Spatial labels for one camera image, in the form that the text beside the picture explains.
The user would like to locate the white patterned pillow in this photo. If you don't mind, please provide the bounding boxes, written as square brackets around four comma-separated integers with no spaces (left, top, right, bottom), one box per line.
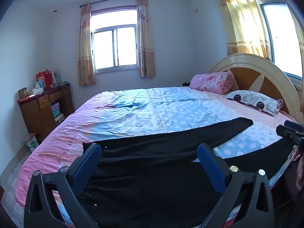
[225,90,284,118]

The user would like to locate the left peach curtain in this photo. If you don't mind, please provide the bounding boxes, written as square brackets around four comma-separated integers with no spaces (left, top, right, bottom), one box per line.
[77,4,96,86]

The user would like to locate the far sliding window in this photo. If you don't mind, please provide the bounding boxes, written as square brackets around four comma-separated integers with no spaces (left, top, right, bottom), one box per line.
[90,5,138,73]

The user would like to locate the right peach curtain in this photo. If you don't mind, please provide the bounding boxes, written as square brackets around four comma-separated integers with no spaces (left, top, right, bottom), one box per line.
[137,0,156,78]

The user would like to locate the stacked books in desk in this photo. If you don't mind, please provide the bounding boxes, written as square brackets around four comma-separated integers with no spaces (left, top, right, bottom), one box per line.
[51,102,65,125]

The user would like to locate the pink floral folded quilt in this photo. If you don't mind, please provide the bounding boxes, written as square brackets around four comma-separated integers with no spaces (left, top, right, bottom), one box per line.
[190,72,235,95]

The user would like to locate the yellow curtain by headboard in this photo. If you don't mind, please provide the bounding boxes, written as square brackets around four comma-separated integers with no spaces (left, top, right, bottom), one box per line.
[218,0,271,60]

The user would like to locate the peach curtain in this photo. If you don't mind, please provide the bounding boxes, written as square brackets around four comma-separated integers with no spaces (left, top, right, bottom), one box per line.
[77,4,96,86]
[137,0,156,78]

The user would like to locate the window by headboard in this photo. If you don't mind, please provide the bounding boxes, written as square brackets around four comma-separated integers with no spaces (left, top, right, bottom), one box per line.
[259,0,302,80]

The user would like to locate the black pants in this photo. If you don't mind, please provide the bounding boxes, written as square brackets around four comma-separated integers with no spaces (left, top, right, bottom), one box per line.
[77,117,297,228]

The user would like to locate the black curtain rod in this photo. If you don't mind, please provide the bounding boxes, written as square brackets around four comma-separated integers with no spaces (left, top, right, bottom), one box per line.
[79,0,150,8]

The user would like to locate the small cardboard box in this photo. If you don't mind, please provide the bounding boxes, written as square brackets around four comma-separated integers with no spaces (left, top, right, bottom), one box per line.
[18,87,28,99]

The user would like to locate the green white cardboard box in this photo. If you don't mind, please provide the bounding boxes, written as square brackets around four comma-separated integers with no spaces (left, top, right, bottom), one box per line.
[23,133,39,152]

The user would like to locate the red gift bag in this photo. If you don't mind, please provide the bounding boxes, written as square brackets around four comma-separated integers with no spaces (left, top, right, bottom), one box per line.
[36,70,53,90]

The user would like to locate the cream wooden headboard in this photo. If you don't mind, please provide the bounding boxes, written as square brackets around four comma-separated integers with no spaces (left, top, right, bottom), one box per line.
[211,54,303,124]

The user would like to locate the brown wooden desk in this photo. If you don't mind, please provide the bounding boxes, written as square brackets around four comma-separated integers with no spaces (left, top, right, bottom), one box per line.
[17,83,75,143]

